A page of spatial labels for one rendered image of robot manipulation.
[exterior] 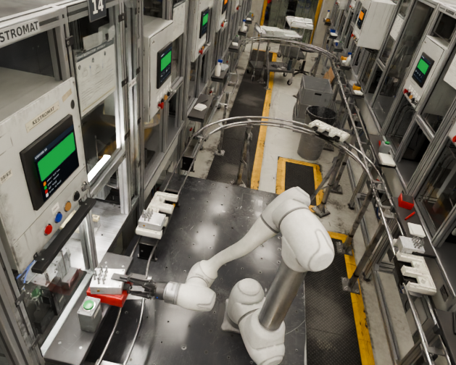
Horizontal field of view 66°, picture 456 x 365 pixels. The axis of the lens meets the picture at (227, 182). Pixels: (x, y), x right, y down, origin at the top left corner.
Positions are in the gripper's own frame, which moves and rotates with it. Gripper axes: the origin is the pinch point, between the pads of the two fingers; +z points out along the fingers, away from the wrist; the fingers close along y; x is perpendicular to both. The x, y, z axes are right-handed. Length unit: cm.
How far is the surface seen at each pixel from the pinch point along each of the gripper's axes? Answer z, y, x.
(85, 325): 6.2, -4.6, 19.6
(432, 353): -146, -21, -12
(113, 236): 17.2, -8.6, -31.8
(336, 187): -150, -98, -253
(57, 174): 13, 60, 10
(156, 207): 5, -12, -64
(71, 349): 8.1, -8.6, 27.7
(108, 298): 2.7, -3.9, 6.3
